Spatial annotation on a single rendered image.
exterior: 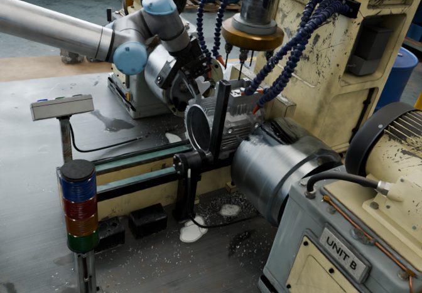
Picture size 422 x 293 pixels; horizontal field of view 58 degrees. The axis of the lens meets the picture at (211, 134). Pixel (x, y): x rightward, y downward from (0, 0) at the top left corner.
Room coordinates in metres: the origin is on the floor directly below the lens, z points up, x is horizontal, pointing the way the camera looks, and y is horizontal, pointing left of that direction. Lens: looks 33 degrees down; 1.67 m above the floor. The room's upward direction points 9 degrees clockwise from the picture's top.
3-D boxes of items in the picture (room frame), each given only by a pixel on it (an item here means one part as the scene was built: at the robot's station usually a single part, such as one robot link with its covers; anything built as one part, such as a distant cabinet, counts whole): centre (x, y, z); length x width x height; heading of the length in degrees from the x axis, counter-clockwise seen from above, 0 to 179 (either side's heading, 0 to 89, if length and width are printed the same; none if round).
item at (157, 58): (1.35, 0.17, 1.04); 0.37 x 0.25 x 0.25; 36
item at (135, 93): (1.55, 0.31, 0.99); 0.35 x 0.31 x 0.37; 36
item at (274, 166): (0.80, -0.23, 1.04); 0.41 x 0.25 x 0.25; 36
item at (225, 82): (0.88, -0.01, 1.12); 0.04 x 0.03 x 0.26; 126
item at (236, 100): (1.09, -0.07, 1.11); 0.12 x 0.11 x 0.07; 126
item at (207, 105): (1.07, -0.04, 1.01); 0.20 x 0.19 x 0.19; 126
